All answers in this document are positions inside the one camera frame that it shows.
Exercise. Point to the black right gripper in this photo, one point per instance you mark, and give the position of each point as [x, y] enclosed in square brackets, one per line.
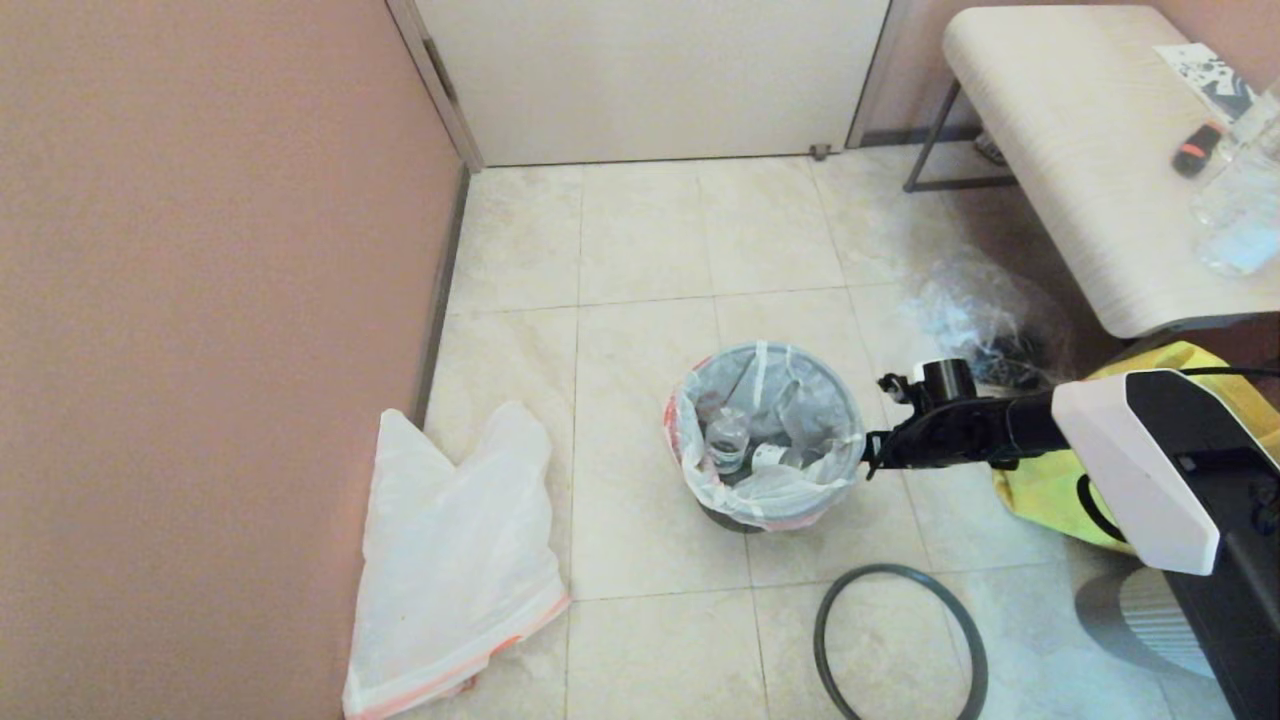
[940, 435]

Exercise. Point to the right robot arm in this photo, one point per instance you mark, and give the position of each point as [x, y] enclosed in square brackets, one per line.
[1150, 470]

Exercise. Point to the yellow tote bag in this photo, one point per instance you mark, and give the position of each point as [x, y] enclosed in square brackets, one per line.
[1040, 500]

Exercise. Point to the black trash bin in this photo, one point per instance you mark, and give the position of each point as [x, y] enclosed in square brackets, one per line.
[725, 517]

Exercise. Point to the clear plastic water bottle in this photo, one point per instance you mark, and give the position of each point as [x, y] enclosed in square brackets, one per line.
[727, 445]

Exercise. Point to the grey ribbed round object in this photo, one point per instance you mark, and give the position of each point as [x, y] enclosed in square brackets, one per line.
[1150, 620]

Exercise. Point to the dark grey shoe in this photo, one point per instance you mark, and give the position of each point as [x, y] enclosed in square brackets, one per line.
[990, 148]

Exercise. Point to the beige table with metal legs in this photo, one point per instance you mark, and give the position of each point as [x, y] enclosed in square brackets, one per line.
[1080, 150]

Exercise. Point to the black and orange small device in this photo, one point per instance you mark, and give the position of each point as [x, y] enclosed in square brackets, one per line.
[1197, 150]

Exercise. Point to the black and white leaflet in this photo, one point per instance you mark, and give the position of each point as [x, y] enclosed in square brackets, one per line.
[1205, 78]

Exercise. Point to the white door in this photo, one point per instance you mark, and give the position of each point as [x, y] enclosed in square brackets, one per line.
[650, 80]

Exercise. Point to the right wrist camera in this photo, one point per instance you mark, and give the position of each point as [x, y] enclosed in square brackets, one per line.
[897, 387]

